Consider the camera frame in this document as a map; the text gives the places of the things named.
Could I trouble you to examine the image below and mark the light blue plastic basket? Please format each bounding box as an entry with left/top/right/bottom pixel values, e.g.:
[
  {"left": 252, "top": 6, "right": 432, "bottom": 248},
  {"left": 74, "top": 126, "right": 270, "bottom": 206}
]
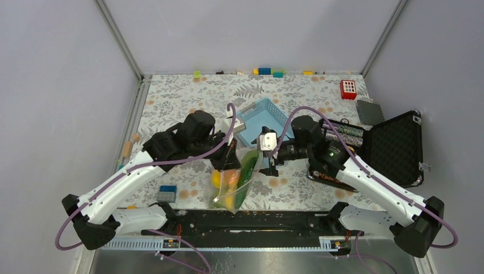
[{"left": 235, "top": 98, "right": 288, "bottom": 147}]

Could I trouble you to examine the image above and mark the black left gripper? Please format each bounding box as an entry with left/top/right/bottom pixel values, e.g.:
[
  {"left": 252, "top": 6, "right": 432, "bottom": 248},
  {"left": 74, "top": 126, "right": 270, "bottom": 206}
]
[{"left": 191, "top": 130, "right": 243, "bottom": 172}]

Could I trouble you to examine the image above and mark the blue building block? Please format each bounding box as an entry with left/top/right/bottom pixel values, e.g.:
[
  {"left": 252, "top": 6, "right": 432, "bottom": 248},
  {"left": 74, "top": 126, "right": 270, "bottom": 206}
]
[{"left": 159, "top": 185, "right": 177, "bottom": 194}]

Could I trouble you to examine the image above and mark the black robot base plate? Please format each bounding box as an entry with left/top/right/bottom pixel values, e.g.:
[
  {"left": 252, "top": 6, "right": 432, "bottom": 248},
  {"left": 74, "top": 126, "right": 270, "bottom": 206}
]
[{"left": 160, "top": 209, "right": 357, "bottom": 248}]

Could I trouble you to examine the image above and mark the red window block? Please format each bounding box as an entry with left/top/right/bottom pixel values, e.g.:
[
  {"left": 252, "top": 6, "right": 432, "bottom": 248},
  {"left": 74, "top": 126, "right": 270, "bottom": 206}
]
[{"left": 340, "top": 79, "right": 357, "bottom": 100}]

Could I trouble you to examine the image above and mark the red orange mango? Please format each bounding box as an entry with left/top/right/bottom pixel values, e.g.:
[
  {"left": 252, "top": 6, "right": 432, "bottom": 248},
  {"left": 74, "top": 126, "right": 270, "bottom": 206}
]
[{"left": 221, "top": 169, "right": 240, "bottom": 191}]

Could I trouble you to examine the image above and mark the blue block at wall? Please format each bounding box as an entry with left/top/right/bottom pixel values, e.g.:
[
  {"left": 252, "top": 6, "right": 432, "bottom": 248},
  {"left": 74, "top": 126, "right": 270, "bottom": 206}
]
[{"left": 257, "top": 67, "right": 272, "bottom": 75}]

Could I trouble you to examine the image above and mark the grey building block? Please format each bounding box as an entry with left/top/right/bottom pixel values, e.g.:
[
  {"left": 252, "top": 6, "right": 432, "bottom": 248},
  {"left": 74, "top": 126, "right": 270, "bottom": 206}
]
[{"left": 156, "top": 191, "right": 176, "bottom": 203}]

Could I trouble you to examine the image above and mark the grey building baseplate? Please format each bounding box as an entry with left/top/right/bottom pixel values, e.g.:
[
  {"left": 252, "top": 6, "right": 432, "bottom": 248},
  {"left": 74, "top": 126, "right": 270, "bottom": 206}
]
[{"left": 356, "top": 100, "right": 385, "bottom": 126}]

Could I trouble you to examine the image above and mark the clear pink zip top bag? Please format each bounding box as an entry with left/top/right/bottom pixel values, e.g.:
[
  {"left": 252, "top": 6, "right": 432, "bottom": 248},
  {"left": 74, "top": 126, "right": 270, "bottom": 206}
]
[{"left": 207, "top": 148, "right": 263, "bottom": 213}]

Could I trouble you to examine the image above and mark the dark green cucumber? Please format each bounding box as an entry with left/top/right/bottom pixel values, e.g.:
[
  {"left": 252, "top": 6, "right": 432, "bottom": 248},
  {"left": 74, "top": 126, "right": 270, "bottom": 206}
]
[{"left": 237, "top": 150, "right": 259, "bottom": 189}]

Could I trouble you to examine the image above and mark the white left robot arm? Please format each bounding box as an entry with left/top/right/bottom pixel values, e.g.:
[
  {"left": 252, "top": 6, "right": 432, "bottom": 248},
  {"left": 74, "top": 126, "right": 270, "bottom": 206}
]
[{"left": 55, "top": 103, "right": 240, "bottom": 251}]

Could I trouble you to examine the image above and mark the yellow lemon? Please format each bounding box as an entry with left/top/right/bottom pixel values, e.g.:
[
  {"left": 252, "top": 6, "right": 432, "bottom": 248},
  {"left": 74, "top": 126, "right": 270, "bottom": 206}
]
[{"left": 211, "top": 170, "right": 221, "bottom": 189}]

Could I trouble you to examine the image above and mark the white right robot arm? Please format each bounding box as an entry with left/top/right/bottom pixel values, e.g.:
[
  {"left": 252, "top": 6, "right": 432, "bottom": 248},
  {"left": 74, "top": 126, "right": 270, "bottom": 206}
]
[{"left": 252, "top": 115, "right": 445, "bottom": 258}]

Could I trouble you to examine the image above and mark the black open carrying case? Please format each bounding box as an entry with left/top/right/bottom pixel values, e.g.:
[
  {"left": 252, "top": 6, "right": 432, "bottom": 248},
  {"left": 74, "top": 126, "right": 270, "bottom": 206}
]
[{"left": 291, "top": 111, "right": 424, "bottom": 192}]

